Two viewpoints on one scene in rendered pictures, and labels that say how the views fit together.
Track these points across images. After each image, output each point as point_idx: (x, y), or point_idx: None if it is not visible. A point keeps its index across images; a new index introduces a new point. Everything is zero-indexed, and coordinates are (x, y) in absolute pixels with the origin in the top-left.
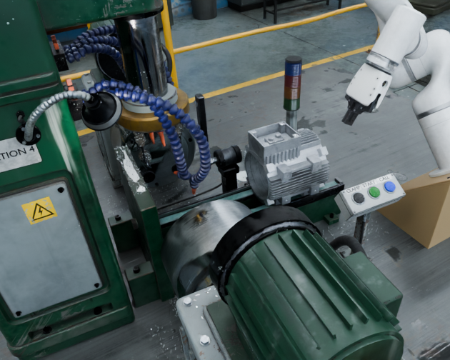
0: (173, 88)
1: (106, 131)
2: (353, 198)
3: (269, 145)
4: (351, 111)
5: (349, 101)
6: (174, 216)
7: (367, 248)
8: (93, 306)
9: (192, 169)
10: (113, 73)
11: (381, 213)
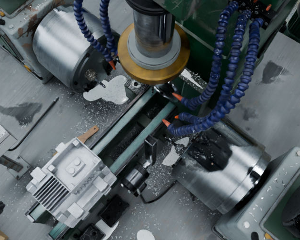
0: (135, 55)
1: (278, 157)
2: None
3: (71, 141)
4: None
5: None
6: (158, 118)
7: (10, 180)
8: None
9: (203, 229)
10: None
11: None
